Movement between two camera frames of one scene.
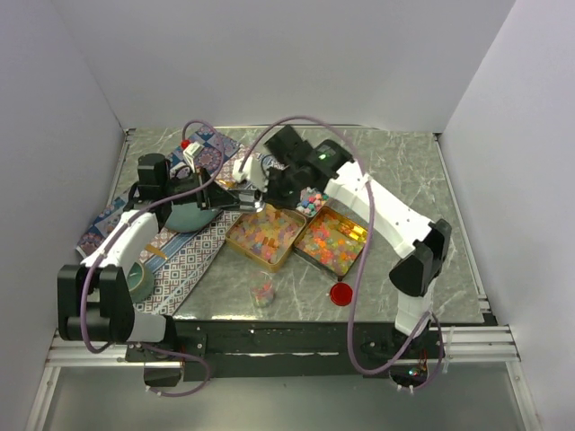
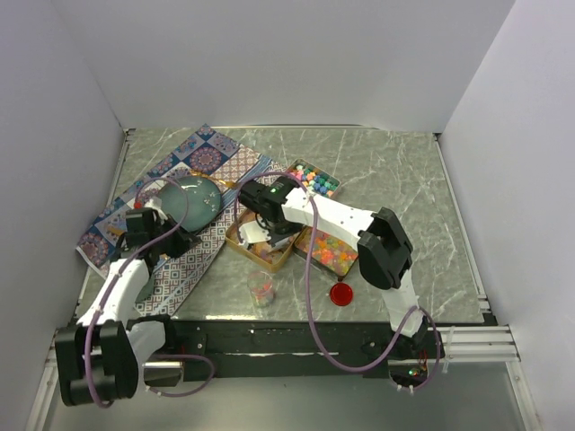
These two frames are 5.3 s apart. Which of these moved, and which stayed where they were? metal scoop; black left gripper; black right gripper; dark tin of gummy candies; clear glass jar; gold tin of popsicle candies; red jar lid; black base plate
Moved: black left gripper; black right gripper; metal scoop
Stayed: dark tin of gummy candies; clear glass jar; black base plate; gold tin of popsicle candies; red jar lid
